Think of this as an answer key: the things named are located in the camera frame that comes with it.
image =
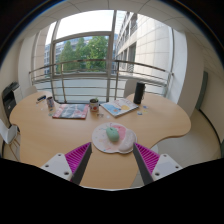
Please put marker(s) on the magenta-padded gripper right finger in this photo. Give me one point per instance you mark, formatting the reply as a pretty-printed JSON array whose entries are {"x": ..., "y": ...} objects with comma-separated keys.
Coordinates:
[{"x": 148, "y": 157}]

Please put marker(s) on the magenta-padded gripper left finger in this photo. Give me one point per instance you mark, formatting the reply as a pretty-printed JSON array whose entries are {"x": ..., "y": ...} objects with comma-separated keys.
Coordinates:
[{"x": 78, "y": 156}]

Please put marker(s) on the mint green computer mouse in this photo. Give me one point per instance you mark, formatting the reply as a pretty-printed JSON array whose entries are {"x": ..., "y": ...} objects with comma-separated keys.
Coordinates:
[{"x": 112, "y": 134}]

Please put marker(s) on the pink round mouse pad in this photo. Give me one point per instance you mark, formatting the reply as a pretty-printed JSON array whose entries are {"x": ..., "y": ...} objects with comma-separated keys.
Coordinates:
[{"x": 101, "y": 141}]

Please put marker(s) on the red cover magazine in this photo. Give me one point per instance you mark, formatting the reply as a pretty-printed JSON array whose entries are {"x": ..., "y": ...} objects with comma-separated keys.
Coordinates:
[{"x": 70, "y": 111}]

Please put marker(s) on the small potted plant mug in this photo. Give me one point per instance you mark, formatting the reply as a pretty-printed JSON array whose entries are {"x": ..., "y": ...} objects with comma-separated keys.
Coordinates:
[{"x": 94, "y": 106}]

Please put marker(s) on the blue and yellow magazine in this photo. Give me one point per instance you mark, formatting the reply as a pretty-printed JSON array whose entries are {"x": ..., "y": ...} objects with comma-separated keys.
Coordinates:
[{"x": 119, "y": 107}]

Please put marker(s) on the small printed can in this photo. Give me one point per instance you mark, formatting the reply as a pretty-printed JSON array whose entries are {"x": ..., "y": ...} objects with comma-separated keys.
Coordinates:
[{"x": 50, "y": 102}]

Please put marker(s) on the black cylindrical speaker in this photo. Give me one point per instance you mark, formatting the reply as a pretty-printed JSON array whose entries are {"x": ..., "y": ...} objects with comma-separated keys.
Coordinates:
[{"x": 139, "y": 93}]

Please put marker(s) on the small black stapler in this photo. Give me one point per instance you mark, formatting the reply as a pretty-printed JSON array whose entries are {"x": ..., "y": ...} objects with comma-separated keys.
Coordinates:
[{"x": 41, "y": 98}]

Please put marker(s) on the white chair wooden legs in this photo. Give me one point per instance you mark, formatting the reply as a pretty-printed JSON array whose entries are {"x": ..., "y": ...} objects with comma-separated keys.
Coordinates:
[{"x": 7, "y": 132}]

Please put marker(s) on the dark grey door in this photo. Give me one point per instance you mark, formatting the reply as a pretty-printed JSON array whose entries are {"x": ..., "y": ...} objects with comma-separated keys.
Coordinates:
[{"x": 201, "y": 90}]

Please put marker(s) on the black office printer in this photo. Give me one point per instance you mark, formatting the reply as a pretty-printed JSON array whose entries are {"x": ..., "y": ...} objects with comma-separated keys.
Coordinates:
[{"x": 9, "y": 96}]

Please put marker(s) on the metal balcony railing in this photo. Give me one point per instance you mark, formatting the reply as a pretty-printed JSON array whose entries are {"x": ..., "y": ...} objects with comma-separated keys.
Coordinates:
[{"x": 83, "y": 61}]

